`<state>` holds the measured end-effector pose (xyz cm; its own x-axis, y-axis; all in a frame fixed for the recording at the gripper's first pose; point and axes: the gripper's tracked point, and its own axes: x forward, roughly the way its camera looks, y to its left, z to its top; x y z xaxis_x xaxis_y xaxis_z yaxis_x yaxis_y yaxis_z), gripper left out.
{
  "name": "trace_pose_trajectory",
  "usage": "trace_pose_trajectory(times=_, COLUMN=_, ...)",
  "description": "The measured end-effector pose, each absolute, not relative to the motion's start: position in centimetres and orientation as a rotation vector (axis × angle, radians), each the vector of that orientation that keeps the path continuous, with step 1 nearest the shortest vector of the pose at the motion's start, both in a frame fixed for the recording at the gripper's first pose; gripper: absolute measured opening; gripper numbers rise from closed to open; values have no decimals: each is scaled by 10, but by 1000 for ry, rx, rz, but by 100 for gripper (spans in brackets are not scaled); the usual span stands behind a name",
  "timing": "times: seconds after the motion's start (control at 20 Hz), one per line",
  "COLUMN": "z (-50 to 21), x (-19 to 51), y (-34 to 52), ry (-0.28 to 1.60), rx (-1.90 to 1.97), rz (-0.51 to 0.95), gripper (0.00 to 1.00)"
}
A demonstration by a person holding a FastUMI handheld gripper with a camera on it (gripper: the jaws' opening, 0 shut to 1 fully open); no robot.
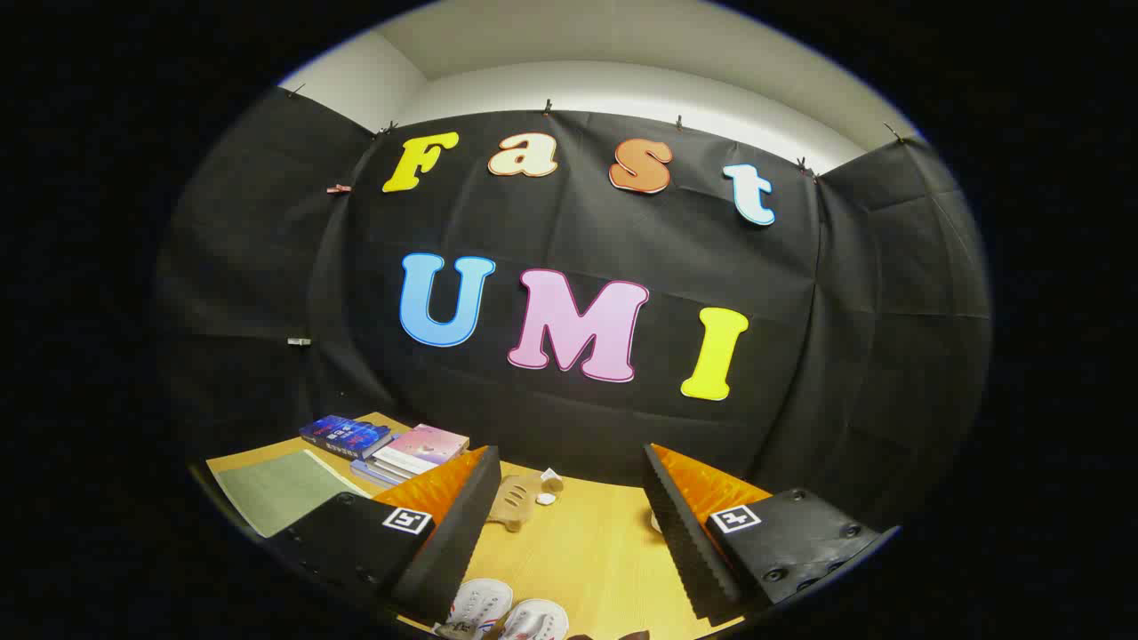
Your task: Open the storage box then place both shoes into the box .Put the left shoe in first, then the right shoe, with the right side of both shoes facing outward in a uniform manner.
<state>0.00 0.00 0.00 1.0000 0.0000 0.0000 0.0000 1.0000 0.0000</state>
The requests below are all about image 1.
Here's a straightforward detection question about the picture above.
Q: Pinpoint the white thin book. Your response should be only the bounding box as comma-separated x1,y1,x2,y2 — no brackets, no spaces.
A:
366,452,437,482

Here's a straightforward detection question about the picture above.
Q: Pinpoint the pink cover book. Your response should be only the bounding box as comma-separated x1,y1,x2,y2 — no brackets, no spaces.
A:
372,424,471,477

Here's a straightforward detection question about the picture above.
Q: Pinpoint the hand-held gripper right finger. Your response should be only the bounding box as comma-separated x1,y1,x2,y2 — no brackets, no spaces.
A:
642,443,901,625

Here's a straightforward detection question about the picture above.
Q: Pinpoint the blue cover book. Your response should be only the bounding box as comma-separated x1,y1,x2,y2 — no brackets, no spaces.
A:
299,414,395,460

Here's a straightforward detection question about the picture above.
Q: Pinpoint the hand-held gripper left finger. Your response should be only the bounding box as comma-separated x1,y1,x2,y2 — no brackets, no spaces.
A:
267,444,503,625

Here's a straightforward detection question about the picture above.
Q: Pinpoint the white canvas shoe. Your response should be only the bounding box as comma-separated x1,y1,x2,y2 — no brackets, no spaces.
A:
501,598,571,640
438,578,515,637

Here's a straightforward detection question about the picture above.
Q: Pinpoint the green fabric storage box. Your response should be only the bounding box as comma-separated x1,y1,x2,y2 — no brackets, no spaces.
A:
207,448,371,540

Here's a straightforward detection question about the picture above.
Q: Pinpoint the brown plush toy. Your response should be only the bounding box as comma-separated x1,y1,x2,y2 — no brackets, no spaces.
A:
486,468,566,533

